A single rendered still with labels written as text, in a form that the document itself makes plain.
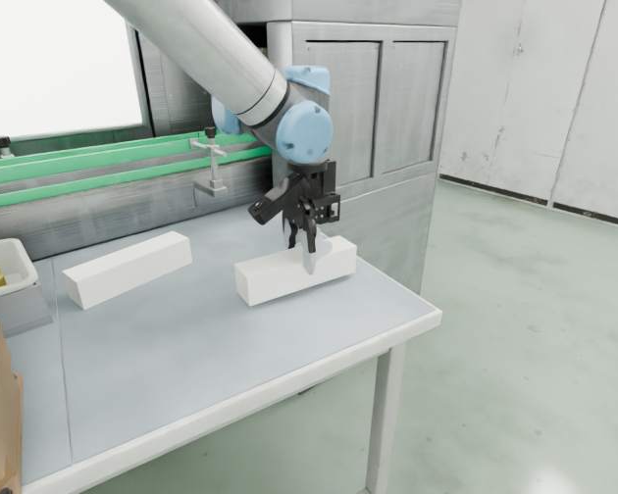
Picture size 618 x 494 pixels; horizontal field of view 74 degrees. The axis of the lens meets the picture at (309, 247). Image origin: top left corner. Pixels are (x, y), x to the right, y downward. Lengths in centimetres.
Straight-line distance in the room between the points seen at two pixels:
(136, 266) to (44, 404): 31
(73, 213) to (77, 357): 43
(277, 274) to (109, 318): 31
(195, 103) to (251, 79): 90
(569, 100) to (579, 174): 54
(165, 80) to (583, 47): 292
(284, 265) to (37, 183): 59
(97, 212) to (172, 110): 42
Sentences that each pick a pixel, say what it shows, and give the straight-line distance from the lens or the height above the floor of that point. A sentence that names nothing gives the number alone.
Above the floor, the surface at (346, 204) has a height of 73.
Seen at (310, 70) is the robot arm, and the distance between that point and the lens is 69.
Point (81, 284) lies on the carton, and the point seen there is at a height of 80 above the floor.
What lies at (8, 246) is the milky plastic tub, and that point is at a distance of 102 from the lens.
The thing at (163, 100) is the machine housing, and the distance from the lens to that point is 133.
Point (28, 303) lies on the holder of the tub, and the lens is 84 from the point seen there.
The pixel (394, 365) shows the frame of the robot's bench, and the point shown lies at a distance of 87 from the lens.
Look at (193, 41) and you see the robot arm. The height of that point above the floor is 120.
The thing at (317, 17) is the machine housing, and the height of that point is 125.
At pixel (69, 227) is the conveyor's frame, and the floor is 81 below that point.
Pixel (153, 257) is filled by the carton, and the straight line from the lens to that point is 90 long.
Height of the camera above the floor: 119
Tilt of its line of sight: 26 degrees down
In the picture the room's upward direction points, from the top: straight up
